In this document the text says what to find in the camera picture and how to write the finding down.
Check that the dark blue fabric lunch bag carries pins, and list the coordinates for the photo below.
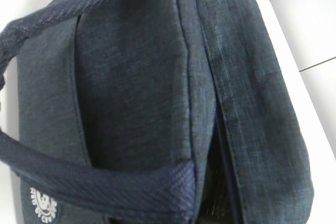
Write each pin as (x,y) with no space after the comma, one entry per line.
(153,111)

